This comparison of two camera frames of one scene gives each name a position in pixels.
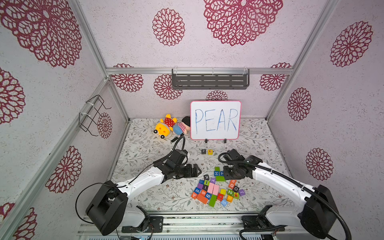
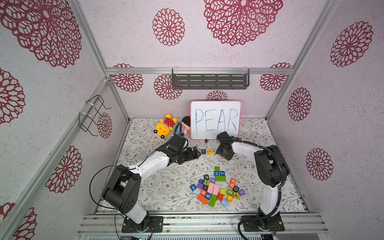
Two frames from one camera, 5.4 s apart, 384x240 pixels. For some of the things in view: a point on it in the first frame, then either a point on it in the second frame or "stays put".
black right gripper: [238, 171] to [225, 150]
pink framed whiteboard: [215, 120] stays put
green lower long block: [212, 200] stays put
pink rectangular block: [213, 189] stays put
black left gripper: [190, 173] to [191, 156]
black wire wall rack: [91, 109] stays put
